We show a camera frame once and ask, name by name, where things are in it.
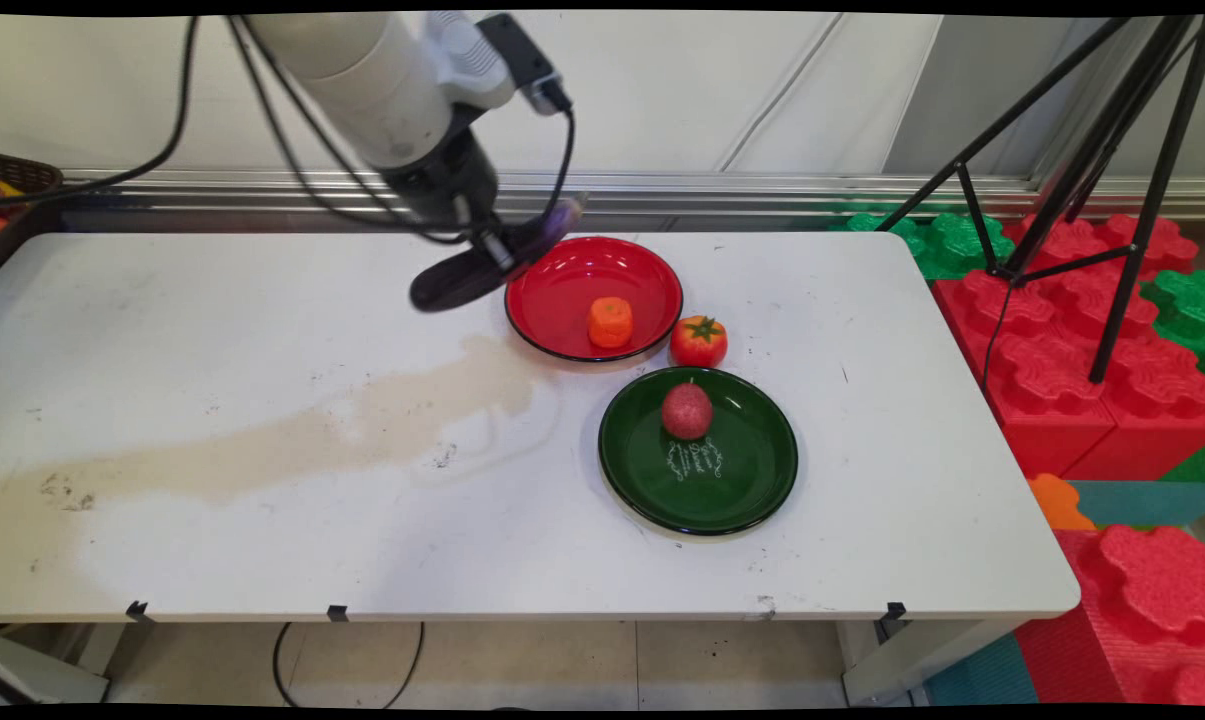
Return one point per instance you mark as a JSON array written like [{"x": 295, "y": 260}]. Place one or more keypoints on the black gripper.
[{"x": 452, "y": 185}]

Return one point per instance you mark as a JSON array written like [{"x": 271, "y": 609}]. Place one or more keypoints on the purple toy eggplant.
[{"x": 462, "y": 280}]

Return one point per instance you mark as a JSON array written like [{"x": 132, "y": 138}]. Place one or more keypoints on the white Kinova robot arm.
[{"x": 362, "y": 75}]

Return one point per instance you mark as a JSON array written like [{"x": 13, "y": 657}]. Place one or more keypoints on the red plate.
[{"x": 602, "y": 290}]

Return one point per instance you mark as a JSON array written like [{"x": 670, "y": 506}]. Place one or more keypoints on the orange toy carrot piece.
[{"x": 610, "y": 322}]

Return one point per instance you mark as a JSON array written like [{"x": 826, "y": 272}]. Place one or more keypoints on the red toy tomato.
[{"x": 698, "y": 342}]

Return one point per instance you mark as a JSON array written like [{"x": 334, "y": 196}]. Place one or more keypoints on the red toy apple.
[{"x": 687, "y": 410}]

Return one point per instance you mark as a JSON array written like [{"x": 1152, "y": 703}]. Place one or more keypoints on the dark green plate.
[{"x": 732, "y": 470}]

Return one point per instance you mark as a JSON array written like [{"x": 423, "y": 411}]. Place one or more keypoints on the black table clip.
[
  {"x": 337, "y": 612},
  {"x": 139, "y": 611},
  {"x": 894, "y": 615}
]

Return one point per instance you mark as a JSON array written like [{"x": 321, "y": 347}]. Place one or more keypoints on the green foam block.
[
  {"x": 1184, "y": 310},
  {"x": 947, "y": 245}
]

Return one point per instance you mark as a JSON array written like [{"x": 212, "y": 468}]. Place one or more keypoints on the dark woven basket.
[{"x": 24, "y": 200}]

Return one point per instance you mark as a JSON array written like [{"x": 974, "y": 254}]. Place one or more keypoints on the toy food in basket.
[{"x": 4, "y": 205}]

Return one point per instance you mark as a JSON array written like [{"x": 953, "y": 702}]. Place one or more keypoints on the large red foam block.
[{"x": 1042, "y": 360}]

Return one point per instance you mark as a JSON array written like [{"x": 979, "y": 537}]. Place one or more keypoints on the white table leg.
[
  {"x": 912, "y": 660},
  {"x": 52, "y": 665}
]

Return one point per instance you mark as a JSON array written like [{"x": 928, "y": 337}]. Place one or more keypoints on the black tripod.
[{"x": 1102, "y": 150}]

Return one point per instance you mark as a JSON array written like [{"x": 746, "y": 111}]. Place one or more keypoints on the orange foam piece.
[{"x": 1060, "y": 502}]

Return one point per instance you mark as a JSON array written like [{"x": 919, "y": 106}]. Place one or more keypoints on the teal foam mat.
[{"x": 1152, "y": 502}]

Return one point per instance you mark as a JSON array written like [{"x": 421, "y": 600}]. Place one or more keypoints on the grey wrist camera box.
[{"x": 507, "y": 55}]

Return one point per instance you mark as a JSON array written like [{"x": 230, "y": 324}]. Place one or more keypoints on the aluminium rail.
[{"x": 762, "y": 190}]

